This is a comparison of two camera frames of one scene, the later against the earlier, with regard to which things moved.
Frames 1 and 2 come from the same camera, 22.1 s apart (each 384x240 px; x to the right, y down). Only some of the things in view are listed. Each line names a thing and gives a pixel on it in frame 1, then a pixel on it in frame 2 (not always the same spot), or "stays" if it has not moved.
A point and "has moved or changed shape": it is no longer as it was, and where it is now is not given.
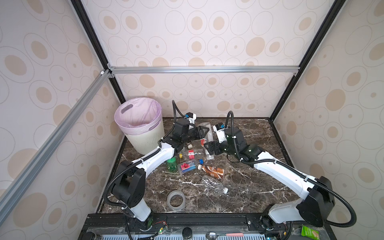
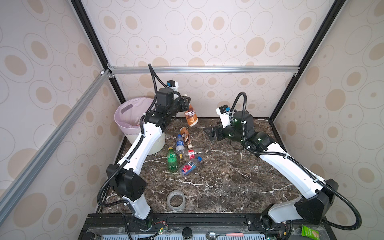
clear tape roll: (175, 192) stays
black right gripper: (210, 147) → (212, 134)
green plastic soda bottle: (172, 164) stays
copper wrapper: (217, 172) has moved or changed shape
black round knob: (187, 233) stays
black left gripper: (198, 132) → (182, 100)
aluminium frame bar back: (203, 69) stays
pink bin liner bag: (138, 115) stays
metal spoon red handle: (212, 235) stays
